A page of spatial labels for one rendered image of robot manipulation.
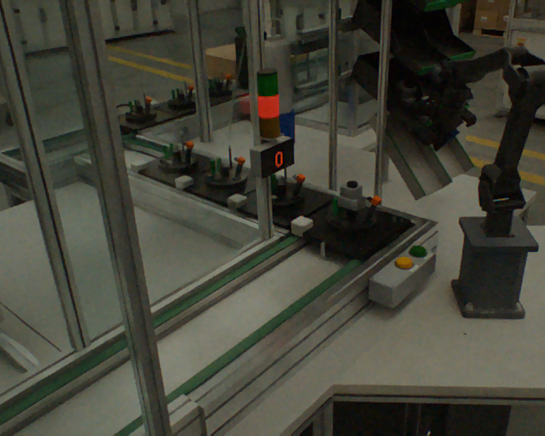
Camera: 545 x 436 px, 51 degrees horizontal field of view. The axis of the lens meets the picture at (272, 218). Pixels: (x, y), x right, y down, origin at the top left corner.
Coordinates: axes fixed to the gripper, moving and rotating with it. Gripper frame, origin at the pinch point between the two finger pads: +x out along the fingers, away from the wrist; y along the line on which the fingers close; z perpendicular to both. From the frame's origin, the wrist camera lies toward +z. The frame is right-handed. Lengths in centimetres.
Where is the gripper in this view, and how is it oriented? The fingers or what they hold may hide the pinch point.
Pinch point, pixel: (439, 140)
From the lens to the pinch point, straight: 161.4
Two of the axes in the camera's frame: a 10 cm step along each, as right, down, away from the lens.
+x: -0.6, 6.6, 7.5
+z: -5.5, -6.5, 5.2
